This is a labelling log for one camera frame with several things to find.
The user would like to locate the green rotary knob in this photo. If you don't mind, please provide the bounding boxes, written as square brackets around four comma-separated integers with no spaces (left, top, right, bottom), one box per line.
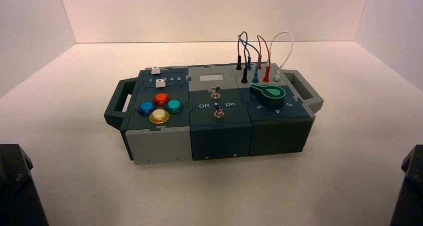
[249,84,286,109]

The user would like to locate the green push button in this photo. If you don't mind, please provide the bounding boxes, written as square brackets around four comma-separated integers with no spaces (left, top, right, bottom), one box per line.
[165,99,184,114]

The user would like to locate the black jumper wire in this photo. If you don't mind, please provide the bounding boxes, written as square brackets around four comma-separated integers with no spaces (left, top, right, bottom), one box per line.
[235,31,249,84]

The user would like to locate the dark blue grey task box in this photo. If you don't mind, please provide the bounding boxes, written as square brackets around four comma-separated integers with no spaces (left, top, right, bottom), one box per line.
[103,63,325,166]

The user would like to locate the blue jumper wire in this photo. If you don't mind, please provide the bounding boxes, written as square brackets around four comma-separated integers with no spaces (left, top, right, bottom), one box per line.
[237,33,262,84]

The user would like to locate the yellow push button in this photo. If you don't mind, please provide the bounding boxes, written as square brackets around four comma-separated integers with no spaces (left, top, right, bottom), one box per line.
[149,108,171,125]

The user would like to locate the red push button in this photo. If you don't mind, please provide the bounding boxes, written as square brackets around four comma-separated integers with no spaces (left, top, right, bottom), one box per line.
[153,92,171,107]

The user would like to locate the white display window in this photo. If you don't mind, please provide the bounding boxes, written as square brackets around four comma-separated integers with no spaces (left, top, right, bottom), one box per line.
[200,74,224,82]

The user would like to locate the blue push button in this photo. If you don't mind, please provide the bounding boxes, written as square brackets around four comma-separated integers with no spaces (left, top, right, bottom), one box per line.
[138,101,156,117]

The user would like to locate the red jumper wire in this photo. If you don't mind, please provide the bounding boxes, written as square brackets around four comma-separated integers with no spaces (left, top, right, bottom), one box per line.
[256,34,272,83]

